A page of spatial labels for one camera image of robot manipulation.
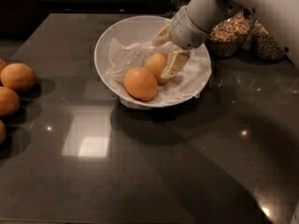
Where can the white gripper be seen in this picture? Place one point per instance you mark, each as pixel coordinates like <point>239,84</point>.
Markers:
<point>186,32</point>

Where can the orange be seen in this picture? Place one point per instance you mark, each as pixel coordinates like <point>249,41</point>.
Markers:
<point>18,77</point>
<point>3,64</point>
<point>3,132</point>
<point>141,83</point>
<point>9,102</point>
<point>156,63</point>

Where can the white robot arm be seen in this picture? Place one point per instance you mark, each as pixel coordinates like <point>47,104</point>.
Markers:
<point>217,202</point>

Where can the white bowl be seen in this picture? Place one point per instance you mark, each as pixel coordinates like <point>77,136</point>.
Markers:
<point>140,29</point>

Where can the white paper liner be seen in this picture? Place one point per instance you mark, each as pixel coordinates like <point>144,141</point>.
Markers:
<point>186,84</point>

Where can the middle glass grain jar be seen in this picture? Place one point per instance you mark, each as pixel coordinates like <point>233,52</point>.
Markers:
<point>228,36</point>

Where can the right glass grain jar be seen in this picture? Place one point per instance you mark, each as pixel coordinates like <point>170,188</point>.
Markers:
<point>263,46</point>

